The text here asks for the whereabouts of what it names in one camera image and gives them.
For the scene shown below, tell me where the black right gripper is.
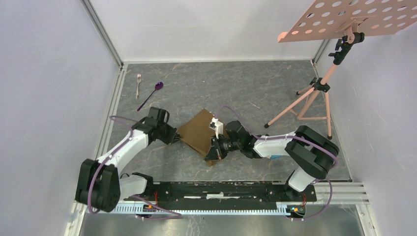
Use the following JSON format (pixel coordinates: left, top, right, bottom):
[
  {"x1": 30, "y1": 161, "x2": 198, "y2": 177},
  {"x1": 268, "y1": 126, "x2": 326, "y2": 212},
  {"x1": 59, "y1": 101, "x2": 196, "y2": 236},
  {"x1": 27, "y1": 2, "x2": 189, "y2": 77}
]
[{"x1": 206, "y1": 133, "x2": 242, "y2": 161}]

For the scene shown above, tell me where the brown cloth napkin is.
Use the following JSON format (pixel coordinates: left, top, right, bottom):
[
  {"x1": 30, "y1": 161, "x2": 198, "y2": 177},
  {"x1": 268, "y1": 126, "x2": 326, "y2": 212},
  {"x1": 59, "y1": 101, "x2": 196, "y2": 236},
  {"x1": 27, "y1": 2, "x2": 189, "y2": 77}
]
[{"x1": 178, "y1": 109, "x2": 220, "y2": 166}]

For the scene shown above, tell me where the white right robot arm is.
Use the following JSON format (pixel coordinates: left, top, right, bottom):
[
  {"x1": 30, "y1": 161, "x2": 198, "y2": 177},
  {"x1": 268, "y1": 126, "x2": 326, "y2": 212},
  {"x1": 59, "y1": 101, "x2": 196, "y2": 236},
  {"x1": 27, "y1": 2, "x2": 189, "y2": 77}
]
[{"x1": 205, "y1": 119, "x2": 340, "y2": 201}]

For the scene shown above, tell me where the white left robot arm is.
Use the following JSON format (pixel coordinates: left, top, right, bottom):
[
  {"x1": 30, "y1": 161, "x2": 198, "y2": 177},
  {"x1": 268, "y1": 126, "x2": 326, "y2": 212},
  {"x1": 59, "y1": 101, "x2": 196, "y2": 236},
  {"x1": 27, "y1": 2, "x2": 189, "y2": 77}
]
[{"x1": 75, "y1": 107, "x2": 179, "y2": 214}]

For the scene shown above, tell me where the purple metallic spoon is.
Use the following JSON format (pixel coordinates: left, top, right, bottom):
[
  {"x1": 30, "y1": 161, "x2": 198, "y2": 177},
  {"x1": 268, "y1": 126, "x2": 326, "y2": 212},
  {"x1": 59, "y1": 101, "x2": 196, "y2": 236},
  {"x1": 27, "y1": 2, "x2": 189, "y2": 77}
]
[{"x1": 137, "y1": 82, "x2": 164, "y2": 111}]

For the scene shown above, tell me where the silver fork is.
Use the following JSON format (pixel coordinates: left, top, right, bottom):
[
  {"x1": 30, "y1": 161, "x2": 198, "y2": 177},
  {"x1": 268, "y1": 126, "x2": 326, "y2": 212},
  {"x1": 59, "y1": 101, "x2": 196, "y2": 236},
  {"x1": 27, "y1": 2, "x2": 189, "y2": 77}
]
[{"x1": 135, "y1": 74, "x2": 142, "y2": 99}]

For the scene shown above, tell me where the blue wooden triangle block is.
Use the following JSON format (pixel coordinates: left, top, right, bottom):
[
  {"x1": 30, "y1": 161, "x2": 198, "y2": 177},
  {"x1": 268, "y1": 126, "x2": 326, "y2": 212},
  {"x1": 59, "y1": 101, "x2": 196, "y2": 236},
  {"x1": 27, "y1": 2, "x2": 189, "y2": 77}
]
[{"x1": 270, "y1": 155, "x2": 282, "y2": 160}]

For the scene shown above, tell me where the pink music stand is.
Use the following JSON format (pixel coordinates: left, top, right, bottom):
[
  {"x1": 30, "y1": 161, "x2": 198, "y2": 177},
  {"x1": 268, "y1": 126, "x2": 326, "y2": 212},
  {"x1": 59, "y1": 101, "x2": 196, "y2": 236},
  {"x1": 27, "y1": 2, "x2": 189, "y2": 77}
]
[{"x1": 264, "y1": 0, "x2": 417, "y2": 139}]

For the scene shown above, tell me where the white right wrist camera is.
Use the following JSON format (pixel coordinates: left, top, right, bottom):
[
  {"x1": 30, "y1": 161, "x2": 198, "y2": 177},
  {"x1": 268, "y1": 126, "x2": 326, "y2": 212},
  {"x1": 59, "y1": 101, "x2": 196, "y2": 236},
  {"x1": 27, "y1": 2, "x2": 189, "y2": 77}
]
[{"x1": 209, "y1": 117, "x2": 224, "y2": 139}]

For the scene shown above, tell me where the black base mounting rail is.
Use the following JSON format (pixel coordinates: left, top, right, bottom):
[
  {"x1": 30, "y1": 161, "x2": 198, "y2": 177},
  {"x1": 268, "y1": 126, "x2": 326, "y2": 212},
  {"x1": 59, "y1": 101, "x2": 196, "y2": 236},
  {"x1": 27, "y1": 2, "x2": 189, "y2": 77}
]
[{"x1": 139, "y1": 181, "x2": 317, "y2": 210}]

